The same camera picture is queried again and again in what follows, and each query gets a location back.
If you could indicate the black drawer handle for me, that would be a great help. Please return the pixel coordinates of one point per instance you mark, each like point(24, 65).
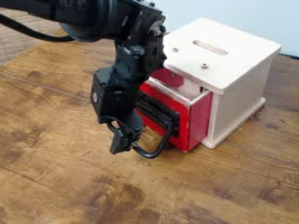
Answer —
point(149, 113)

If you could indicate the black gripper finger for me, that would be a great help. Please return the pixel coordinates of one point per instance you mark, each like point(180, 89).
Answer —
point(124, 138)

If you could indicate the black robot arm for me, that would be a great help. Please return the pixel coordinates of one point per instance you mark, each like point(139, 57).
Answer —
point(133, 24)

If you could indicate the white wooden box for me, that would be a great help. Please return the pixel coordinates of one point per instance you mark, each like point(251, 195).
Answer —
point(228, 61)

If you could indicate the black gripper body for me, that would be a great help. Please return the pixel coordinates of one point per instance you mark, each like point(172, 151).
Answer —
point(113, 96)

